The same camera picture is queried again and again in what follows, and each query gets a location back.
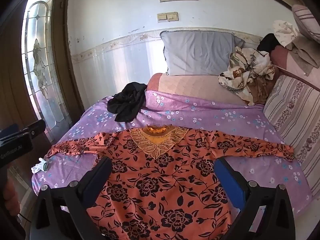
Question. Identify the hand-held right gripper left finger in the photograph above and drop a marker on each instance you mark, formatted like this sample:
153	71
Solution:
95	180

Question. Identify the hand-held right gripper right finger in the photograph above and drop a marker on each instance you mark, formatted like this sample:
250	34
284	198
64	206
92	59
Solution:
230	180

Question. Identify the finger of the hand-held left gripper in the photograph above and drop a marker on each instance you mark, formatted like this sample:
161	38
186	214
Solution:
37	127

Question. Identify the orange black floral blouse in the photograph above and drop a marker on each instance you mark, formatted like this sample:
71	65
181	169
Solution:
162	180

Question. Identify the pile of clothes on headboard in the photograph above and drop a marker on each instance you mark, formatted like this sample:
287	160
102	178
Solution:
282	57

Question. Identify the person's left hand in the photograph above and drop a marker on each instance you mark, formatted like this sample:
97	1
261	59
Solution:
11	195

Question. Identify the small white cloth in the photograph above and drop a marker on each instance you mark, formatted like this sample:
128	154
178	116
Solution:
38	167

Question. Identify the wooden door with patterned glass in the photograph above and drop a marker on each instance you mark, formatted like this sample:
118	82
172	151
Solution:
40	55

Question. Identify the purple floral blanket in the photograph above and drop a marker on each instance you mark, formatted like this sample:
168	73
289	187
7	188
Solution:
200	112

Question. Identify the black crumpled cloth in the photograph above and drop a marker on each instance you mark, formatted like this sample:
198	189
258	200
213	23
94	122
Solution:
127	102

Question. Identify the striped floral bolster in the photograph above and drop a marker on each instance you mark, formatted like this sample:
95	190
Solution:
292	110

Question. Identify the pink mattress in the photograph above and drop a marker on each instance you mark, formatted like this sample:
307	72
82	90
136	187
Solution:
190	85

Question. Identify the cream floral crumpled cloth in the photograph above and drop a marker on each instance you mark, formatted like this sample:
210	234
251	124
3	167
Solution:
240	72

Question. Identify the grey pillow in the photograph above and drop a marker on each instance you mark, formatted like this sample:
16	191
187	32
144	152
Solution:
200	52

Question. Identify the black garment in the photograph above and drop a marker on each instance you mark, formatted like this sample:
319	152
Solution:
268	42

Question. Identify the grey brown cloth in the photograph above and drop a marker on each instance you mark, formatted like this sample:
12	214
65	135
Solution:
303	52

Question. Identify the white floral cloth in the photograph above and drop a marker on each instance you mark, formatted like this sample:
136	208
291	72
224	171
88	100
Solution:
285	31

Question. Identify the pink striped pillow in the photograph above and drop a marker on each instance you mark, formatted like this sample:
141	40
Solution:
306	20

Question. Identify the beige light switch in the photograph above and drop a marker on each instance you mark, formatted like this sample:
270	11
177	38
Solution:
167	16

